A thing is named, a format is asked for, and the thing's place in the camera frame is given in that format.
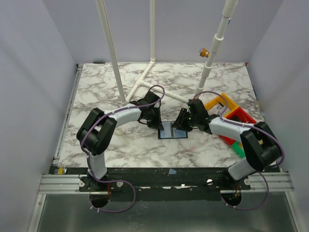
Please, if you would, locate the black leather card holder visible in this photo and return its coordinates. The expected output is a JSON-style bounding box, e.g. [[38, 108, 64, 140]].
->
[[158, 121, 188, 140]]

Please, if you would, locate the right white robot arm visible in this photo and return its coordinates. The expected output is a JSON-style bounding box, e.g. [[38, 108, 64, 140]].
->
[[172, 99, 282, 189]]

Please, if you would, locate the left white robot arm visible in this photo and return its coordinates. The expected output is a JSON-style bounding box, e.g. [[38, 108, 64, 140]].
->
[[76, 90, 163, 191]]

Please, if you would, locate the yellow plastic bin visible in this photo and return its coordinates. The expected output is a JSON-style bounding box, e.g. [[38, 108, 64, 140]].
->
[[205, 93, 239, 117]]

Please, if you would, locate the red plastic bin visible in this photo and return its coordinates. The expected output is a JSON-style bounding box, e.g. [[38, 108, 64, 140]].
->
[[220, 107, 256, 146]]

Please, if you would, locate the green plastic bin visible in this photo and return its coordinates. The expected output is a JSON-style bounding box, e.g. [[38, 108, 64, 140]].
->
[[231, 141, 245, 158]]

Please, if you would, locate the orange knob on pipe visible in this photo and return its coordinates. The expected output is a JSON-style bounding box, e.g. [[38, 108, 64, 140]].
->
[[199, 48, 210, 58]]

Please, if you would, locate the white PVC pipe frame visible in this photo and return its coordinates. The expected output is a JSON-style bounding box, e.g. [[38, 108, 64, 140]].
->
[[96, 0, 238, 105]]

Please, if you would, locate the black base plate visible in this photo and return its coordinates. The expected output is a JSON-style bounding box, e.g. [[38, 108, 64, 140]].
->
[[50, 168, 250, 201]]

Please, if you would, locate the left aluminium side rail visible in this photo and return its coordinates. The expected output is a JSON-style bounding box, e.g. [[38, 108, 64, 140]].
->
[[52, 64, 84, 166]]

